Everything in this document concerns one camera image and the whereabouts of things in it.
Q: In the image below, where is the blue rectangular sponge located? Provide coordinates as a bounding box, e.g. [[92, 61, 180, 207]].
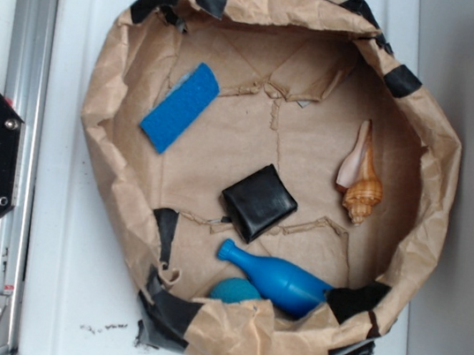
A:
[[139, 63, 220, 154]]

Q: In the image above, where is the black square block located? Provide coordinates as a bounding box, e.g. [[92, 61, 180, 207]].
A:
[[222, 164, 298, 244]]

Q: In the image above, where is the teal felt ball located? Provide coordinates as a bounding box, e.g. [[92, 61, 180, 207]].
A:
[[208, 277, 262, 304]]

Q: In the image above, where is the brown paper bag bin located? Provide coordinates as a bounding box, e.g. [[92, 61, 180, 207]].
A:
[[81, 0, 462, 355]]

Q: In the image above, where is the orange and pink seashell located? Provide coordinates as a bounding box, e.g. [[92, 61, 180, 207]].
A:
[[335, 119, 383, 226]]

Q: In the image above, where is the blue plastic bottle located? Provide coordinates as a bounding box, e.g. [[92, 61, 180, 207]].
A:
[[217, 238, 333, 318]]

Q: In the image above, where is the white plastic tray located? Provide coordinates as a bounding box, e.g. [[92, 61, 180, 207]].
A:
[[18, 0, 421, 355]]

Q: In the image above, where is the aluminium extrusion rail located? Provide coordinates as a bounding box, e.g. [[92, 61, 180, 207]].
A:
[[0, 0, 58, 355]]

